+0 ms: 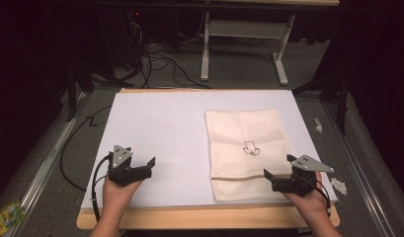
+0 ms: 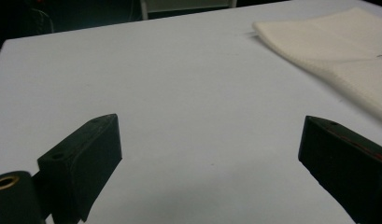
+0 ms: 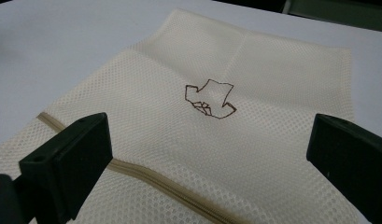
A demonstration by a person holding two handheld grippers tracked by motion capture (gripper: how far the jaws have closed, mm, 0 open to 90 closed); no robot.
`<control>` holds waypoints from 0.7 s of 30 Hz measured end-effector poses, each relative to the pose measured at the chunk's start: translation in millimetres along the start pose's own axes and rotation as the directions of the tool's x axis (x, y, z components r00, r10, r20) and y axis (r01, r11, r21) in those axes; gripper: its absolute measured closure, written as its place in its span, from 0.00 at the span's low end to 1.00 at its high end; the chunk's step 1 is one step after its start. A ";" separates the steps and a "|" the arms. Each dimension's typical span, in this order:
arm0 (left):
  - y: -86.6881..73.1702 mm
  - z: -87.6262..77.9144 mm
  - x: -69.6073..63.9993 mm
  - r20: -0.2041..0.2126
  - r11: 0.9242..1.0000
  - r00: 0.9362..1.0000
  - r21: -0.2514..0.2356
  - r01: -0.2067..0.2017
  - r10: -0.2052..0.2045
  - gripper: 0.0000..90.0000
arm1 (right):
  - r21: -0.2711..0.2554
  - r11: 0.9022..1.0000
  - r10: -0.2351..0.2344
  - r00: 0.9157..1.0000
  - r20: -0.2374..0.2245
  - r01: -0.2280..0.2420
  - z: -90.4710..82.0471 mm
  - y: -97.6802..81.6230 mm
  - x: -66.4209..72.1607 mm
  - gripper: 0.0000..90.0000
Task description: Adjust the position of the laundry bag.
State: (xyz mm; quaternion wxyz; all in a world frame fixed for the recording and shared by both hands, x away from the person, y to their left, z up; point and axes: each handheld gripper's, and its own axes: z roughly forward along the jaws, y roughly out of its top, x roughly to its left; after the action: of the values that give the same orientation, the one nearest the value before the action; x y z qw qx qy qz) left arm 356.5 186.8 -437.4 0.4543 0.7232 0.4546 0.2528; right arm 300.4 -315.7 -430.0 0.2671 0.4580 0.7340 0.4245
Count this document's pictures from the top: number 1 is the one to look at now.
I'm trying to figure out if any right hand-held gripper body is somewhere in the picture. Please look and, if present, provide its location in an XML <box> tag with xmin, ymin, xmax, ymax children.
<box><xmin>271</xmin><ymin>154</ymin><xmax>335</xmax><ymax>198</ymax></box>

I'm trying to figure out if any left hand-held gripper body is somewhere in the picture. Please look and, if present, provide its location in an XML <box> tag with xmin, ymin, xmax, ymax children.
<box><xmin>107</xmin><ymin>144</ymin><xmax>153</xmax><ymax>188</ymax></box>

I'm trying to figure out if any cream towel with outline drawing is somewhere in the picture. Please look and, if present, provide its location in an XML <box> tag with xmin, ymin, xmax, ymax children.
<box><xmin>204</xmin><ymin>108</ymin><xmax>295</xmax><ymax>202</ymax></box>

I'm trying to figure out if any person's right hand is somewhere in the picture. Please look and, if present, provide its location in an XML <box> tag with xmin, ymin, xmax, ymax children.
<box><xmin>283</xmin><ymin>171</ymin><xmax>330</xmax><ymax>221</ymax></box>

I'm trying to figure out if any person's left hand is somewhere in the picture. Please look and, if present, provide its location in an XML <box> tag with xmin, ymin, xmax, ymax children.
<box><xmin>101</xmin><ymin>175</ymin><xmax>144</xmax><ymax>219</ymax></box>

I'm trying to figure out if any crumpled white paper scrap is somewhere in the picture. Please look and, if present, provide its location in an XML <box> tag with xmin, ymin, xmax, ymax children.
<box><xmin>330</xmin><ymin>177</ymin><xmax>349</xmax><ymax>196</ymax></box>

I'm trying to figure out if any black stand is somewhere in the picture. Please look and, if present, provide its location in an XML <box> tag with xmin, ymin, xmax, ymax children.
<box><xmin>64</xmin><ymin>60</ymin><xmax>96</xmax><ymax>123</ymax></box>
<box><xmin>290</xmin><ymin>70</ymin><xmax>352</xmax><ymax>136</ymax></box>

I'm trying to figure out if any black computer tower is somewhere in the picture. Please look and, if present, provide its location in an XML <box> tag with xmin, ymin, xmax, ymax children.
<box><xmin>121</xmin><ymin>9</ymin><xmax>148</xmax><ymax>71</ymax></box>

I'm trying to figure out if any green yellow packet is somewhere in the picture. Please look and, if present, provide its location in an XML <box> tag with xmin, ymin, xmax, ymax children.
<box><xmin>0</xmin><ymin>198</ymin><xmax>28</xmax><ymax>237</ymax></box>

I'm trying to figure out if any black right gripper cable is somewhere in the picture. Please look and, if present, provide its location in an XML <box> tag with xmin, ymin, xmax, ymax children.
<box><xmin>297</xmin><ymin>176</ymin><xmax>333</xmax><ymax>217</ymax></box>

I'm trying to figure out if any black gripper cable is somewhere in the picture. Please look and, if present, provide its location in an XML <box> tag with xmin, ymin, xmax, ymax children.
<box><xmin>297</xmin><ymin>176</ymin><xmax>333</xmax><ymax>217</ymax></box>
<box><xmin>91</xmin><ymin>153</ymin><xmax>114</xmax><ymax>223</ymax></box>

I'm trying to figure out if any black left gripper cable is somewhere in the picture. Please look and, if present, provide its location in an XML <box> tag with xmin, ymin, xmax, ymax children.
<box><xmin>91</xmin><ymin>153</ymin><xmax>114</xmax><ymax>223</ymax></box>

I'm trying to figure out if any metal floor rail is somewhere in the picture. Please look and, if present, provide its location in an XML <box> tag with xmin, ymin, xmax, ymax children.
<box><xmin>10</xmin><ymin>92</ymin><xmax>89</xmax><ymax>237</ymax></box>
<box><xmin>322</xmin><ymin>101</ymin><xmax>397</xmax><ymax>237</ymax></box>

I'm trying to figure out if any long black floor cable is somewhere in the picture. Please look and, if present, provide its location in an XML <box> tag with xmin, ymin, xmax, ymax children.
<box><xmin>59</xmin><ymin>104</ymin><xmax>114</xmax><ymax>194</ymax></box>

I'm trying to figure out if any tangle of black floor cables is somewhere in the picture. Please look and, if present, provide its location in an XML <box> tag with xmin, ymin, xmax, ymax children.
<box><xmin>121</xmin><ymin>19</ymin><xmax>212</xmax><ymax>91</ymax></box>

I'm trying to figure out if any white metal desk frame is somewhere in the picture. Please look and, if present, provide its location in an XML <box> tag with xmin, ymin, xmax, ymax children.
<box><xmin>200</xmin><ymin>0</ymin><xmax>341</xmax><ymax>87</ymax></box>

